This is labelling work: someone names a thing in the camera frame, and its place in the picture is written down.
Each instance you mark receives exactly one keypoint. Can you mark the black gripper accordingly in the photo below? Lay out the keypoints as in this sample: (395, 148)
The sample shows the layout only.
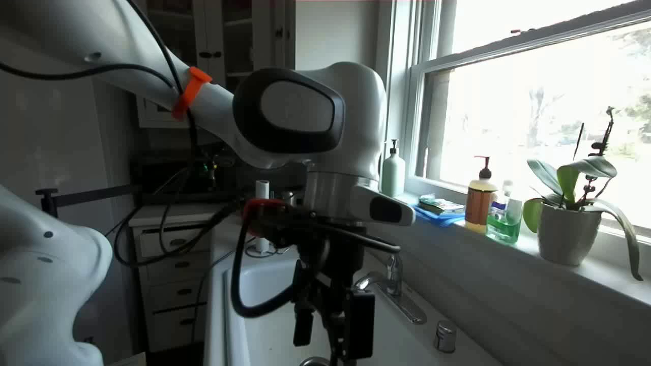
(342, 272)

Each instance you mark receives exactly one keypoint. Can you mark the clear soap bottle white nozzle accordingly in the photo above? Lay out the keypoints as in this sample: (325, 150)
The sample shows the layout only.
(504, 225)

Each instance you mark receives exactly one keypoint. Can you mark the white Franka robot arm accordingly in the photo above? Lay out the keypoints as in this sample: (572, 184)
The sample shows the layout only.
(356, 103)

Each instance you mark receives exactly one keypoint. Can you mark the white kitchen sink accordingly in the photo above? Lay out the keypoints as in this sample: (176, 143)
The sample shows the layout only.
(261, 338)

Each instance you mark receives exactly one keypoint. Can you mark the green soap pump bottle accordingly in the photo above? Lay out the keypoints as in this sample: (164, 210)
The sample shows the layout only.
(393, 174)

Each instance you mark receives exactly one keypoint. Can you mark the dark kitchen sponge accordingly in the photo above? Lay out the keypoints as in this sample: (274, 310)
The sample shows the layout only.
(433, 202)

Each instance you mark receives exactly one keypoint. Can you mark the amber soap pump bottle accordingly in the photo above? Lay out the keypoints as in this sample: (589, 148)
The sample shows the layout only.
(481, 202)

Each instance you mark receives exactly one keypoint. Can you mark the chrome sink faucet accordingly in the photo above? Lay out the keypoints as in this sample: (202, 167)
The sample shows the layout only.
(391, 285)

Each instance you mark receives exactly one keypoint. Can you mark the white upright tube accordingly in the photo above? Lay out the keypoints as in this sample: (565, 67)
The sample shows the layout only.
(261, 194)

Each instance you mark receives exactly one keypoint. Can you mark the blue sponge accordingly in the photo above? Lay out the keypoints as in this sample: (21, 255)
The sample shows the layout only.
(440, 216)

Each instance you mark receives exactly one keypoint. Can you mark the white drawer cabinet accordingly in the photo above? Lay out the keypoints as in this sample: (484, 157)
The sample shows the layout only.
(173, 277)

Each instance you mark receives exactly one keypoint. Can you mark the white flower pot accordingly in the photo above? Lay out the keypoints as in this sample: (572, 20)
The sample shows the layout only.
(568, 236)

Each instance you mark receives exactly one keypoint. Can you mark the green orchid plant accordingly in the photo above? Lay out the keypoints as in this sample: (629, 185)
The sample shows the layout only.
(589, 167)

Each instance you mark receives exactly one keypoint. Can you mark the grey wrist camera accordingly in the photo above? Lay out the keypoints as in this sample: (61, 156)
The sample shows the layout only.
(391, 207)

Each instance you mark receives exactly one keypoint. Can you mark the white window frame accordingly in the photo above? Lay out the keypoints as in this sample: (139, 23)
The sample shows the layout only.
(423, 103)

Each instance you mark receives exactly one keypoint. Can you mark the glass door wall cabinet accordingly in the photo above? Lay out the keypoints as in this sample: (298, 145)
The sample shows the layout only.
(210, 33)

